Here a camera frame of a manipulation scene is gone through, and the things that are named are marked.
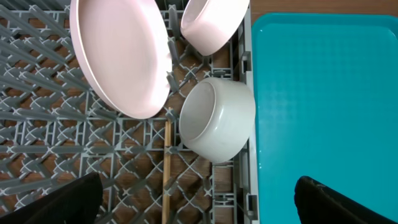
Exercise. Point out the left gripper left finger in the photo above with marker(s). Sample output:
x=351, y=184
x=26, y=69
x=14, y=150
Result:
x=76, y=202

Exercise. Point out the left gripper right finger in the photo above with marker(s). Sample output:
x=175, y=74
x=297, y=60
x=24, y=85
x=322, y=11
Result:
x=317, y=203

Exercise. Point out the wooden chopstick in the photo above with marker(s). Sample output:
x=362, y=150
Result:
x=166, y=172

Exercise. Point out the grey bowl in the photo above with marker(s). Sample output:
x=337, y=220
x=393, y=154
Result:
x=217, y=118

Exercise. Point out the large white plate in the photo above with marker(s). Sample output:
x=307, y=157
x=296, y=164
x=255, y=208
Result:
x=121, y=47

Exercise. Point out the grey plastic dish rack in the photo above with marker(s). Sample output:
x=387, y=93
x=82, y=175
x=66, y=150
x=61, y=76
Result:
x=55, y=129

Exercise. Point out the teal plastic tray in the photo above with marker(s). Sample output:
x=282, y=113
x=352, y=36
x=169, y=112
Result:
x=326, y=107

